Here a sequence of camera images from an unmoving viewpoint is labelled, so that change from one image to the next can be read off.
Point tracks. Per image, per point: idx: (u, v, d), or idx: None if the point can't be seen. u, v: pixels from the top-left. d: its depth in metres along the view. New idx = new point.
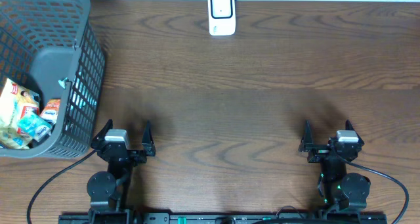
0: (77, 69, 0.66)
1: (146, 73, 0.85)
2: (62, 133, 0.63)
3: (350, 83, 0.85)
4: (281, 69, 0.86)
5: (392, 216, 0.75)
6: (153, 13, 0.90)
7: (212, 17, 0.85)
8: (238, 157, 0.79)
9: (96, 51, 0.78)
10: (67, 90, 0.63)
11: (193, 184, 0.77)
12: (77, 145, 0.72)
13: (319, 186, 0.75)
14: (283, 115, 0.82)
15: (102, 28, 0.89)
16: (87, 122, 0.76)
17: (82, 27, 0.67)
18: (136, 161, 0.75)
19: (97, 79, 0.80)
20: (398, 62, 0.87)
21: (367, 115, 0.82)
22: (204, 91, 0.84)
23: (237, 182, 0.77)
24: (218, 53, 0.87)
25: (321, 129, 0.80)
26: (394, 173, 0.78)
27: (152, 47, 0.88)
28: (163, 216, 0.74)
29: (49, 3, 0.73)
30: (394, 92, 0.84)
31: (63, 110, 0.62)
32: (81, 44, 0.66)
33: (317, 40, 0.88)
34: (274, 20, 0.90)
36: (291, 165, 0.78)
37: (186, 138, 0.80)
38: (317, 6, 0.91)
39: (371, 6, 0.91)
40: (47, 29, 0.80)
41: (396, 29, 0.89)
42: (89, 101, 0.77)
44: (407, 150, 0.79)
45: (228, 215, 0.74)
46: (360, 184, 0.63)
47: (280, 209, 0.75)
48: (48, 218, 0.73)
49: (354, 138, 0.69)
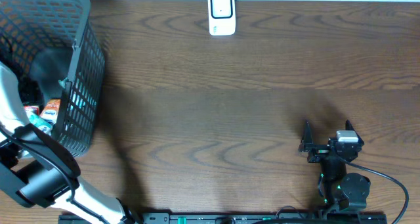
0: (77, 68, 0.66)
1: (146, 73, 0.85)
2: (62, 133, 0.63)
3: (350, 83, 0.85)
4: (281, 69, 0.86)
5: (392, 215, 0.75)
6: (152, 13, 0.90)
7: (212, 17, 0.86)
8: (238, 157, 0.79)
9: (96, 50, 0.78)
10: (67, 92, 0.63)
11: (193, 184, 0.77)
12: (77, 145, 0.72)
13: (319, 186, 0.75)
14: (283, 115, 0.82)
15: (102, 28, 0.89)
16: (87, 123, 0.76)
17: (82, 27, 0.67)
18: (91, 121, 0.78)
19: (97, 78, 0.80)
20: (398, 62, 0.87)
21: (367, 115, 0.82)
22: (204, 91, 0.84)
23: (237, 182, 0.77)
24: (218, 53, 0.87)
25: (321, 129, 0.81)
26: (394, 173, 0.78)
27: (152, 46, 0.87)
28: (163, 217, 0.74)
29: (49, 3, 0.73)
30: (394, 92, 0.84)
31: (63, 110, 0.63)
32: (80, 44, 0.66)
33: (317, 40, 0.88)
34: (274, 20, 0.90)
36: (291, 165, 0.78)
37: (186, 138, 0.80)
38: (317, 6, 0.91)
39: (371, 6, 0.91)
40: (47, 29, 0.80)
41: (396, 29, 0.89)
42: (89, 100, 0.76)
44: (407, 150, 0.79)
45: (227, 215, 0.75)
46: (359, 184, 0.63)
47: (280, 209, 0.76)
48: (48, 218, 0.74)
49: (354, 138, 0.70)
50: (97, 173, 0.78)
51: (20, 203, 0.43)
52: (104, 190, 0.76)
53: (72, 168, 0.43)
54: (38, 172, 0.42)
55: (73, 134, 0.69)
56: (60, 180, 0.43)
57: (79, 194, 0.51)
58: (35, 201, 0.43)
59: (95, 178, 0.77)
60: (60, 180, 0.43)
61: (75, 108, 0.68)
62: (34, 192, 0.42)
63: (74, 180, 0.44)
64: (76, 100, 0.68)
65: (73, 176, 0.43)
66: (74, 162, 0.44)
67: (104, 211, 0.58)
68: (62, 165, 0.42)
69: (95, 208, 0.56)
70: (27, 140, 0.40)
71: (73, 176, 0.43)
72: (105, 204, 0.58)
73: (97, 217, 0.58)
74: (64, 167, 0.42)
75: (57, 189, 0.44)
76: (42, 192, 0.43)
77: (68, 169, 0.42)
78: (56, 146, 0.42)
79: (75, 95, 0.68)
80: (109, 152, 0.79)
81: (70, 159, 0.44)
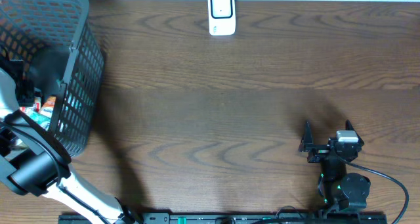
0: (73, 70, 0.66)
1: (146, 73, 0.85)
2: (57, 134, 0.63)
3: (350, 83, 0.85)
4: (281, 69, 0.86)
5: (392, 216, 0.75)
6: (152, 13, 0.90)
7: (212, 17, 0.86)
8: (238, 157, 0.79)
9: (94, 51, 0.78)
10: (62, 93, 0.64)
11: (193, 184, 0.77)
12: (73, 146, 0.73)
13: (319, 186, 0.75)
14: (283, 115, 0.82)
15: (102, 28, 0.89)
16: (83, 123, 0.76)
17: (79, 29, 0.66)
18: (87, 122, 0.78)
19: (94, 79, 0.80)
20: (398, 62, 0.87)
21: (367, 115, 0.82)
22: (204, 91, 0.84)
23: (237, 182, 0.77)
24: (218, 53, 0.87)
25: (321, 129, 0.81)
26: (394, 173, 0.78)
27: (152, 47, 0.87)
28: (163, 217, 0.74)
29: (49, 3, 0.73)
30: (394, 92, 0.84)
31: (58, 112, 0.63)
32: (77, 45, 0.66)
33: (317, 40, 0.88)
34: (274, 20, 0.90)
36: (291, 165, 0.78)
37: (186, 138, 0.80)
38: (318, 6, 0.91)
39: (371, 6, 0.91)
40: (47, 29, 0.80)
41: (396, 29, 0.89)
42: (85, 101, 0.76)
44: (407, 150, 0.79)
45: (227, 215, 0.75)
46: (359, 184, 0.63)
47: (280, 209, 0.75)
48: (48, 218, 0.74)
49: (354, 138, 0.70)
50: (97, 173, 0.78)
51: (12, 190, 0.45)
52: (104, 190, 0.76)
53: (62, 155, 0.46)
54: (29, 159, 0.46)
55: (68, 136, 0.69)
56: (51, 167, 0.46)
57: (71, 184, 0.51)
58: (27, 188, 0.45)
59: (95, 177, 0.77)
60: (51, 167, 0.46)
61: (71, 109, 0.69)
62: (26, 178, 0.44)
63: (64, 167, 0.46)
64: (71, 100, 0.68)
65: (62, 162, 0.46)
66: (64, 151, 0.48)
67: (100, 206, 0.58)
68: (50, 148, 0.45)
69: (90, 201, 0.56)
70: (18, 124, 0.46)
71: (63, 163, 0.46)
72: (101, 198, 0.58)
73: (92, 211, 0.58)
74: (54, 151, 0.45)
75: (48, 177, 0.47)
76: (33, 178, 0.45)
77: (57, 154, 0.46)
78: (45, 133, 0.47)
79: (71, 96, 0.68)
80: (109, 152, 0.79)
81: (60, 148, 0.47)
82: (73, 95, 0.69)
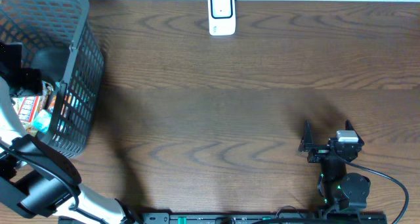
0: (73, 70, 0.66)
1: (146, 73, 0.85)
2: (57, 134, 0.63)
3: (350, 83, 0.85)
4: (281, 69, 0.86)
5: (392, 216, 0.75)
6: (152, 13, 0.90)
7: (212, 17, 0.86)
8: (238, 157, 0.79)
9: (94, 51, 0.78)
10: (62, 93, 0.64)
11: (193, 184, 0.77)
12: (73, 146, 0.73)
13: (319, 186, 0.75)
14: (283, 115, 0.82)
15: (102, 28, 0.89)
16: (83, 123, 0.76)
17: (79, 29, 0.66)
18: (87, 122, 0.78)
19: (94, 78, 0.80)
20: (398, 62, 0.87)
21: (367, 115, 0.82)
22: (204, 91, 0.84)
23: (237, 182, 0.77)
24: (218, 53, 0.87)
25: (321, 129, 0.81)
26: (394, 173, 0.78)
27: (152, 47, 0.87)
28: (163, 217, 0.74)
29: (49, 3, 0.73)
30: (394, 92, 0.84)
31: (58, 112, 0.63)
32: (77, 45, 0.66)
33: (317, 40, 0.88)
34: (274, 20, 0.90)
36: (291, 165, 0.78)
37: (186, 138, 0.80)
38: (318, 6, 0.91)
39: (371, 6, 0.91)
40: (47, 29, 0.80)
41: (396, 29, 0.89)
42: (85, 102, 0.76)
44: (407, 150, 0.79)
45: (227, 215, 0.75)
46: (360, 184, 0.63)
47: (280, 209, 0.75)
48: (48, 218, 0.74)
49: (354, 138, 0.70)
50: (97, 173, 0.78)
51: (21, 214, 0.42)
52: (104, 190, 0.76)
53: (72, 177, 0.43)
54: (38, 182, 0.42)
55: (68, 136, 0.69)
56: (61, 190, 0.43)
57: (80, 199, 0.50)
58: (37, 211, 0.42)
59: (95, 178, 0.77)
60: (61, 189, 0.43)
61: (71, 109, 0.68)
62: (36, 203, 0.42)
63: (75, 188, 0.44)
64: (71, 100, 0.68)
65: (73, 183, 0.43)
66: (73, 169, 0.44)
67: (105, 214, 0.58)
68: (62, 173, 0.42)
69: (96, 211, 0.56)
70: (26, 152, 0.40)
71: (73, 184, 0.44)
72: (105, 207, 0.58)
73: (98, 220, 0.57)
74: (65, 175, 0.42)
75: (58, 198, 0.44)
76: (44, 201, 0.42)
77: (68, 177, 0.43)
78: (51, 154, 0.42)
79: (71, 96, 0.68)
80: (109, 152, 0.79)
81: (69, 167, 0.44)
82: (73, 95, 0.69)
